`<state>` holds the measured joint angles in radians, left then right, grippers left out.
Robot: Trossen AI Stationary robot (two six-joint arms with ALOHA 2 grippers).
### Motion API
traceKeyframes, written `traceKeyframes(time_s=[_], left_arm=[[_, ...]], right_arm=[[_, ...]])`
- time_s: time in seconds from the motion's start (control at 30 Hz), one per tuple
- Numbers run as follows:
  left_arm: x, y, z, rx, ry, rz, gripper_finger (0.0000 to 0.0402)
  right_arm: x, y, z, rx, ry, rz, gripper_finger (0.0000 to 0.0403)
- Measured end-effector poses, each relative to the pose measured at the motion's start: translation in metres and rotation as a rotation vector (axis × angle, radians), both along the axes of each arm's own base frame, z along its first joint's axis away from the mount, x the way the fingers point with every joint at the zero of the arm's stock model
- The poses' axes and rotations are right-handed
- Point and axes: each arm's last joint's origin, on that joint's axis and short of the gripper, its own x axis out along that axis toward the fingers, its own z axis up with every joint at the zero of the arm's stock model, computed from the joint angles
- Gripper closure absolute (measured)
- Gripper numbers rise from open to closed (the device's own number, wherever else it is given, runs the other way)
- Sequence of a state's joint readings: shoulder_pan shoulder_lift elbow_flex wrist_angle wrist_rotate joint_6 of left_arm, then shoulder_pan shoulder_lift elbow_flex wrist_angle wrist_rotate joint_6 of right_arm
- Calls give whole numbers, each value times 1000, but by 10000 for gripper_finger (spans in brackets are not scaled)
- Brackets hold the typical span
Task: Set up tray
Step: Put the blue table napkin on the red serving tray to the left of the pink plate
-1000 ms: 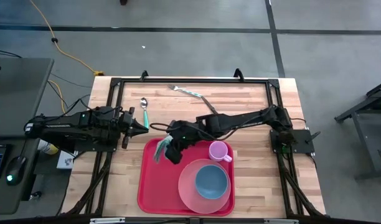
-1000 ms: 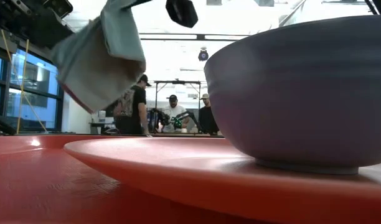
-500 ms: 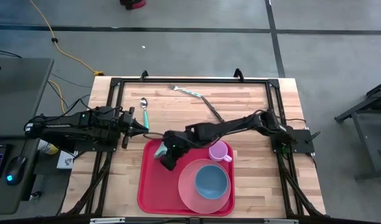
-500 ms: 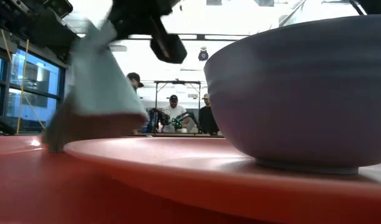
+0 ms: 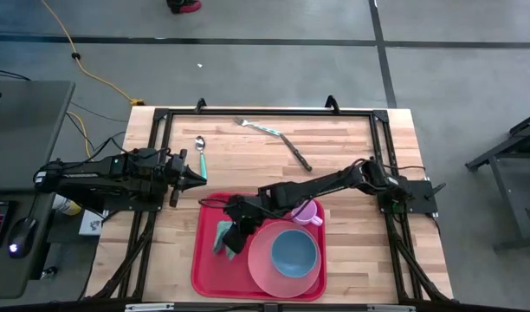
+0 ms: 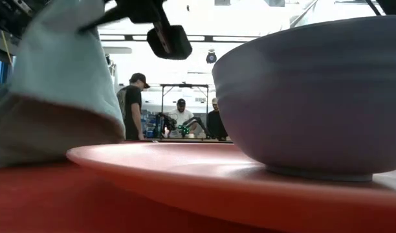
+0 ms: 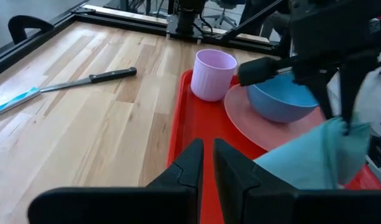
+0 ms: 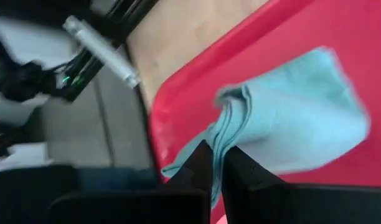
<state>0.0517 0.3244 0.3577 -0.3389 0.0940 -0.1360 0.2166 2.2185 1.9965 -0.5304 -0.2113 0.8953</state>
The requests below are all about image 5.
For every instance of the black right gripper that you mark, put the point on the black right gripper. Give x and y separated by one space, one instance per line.
245 212

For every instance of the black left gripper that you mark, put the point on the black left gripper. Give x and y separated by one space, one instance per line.
175 173

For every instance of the teal cloth napkin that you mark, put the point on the teal cloth napkin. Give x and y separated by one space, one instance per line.
219 238

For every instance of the lilac plastic mug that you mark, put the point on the lilac plastic mug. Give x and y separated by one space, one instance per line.
308 213

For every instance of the blue plastic bowl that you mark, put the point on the blue plastic bowl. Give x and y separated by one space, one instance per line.
294 253

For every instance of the pink plastic plate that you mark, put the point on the pink plastic plate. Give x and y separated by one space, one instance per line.
265 273

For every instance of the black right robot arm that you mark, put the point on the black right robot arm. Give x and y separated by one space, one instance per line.
317 184

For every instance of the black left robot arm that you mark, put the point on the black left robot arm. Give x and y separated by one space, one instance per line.
87 175

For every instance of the red plastic tray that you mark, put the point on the red plastic tray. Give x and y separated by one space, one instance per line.
221 277

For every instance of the white cardboard box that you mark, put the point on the white cardboard box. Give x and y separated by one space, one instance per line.
92 224

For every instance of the yellow round container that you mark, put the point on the yellow round container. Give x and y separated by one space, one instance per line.
68 207

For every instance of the grey desk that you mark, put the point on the grey desk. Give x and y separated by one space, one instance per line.
22 130

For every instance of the black computer mouse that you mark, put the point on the black computer mouse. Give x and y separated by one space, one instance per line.
22 236

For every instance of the dark grey side table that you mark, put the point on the dark grey side table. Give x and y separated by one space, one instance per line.
507 149

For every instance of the silver metal bracket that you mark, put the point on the silver metal bracket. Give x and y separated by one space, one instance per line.
390 308
148 307

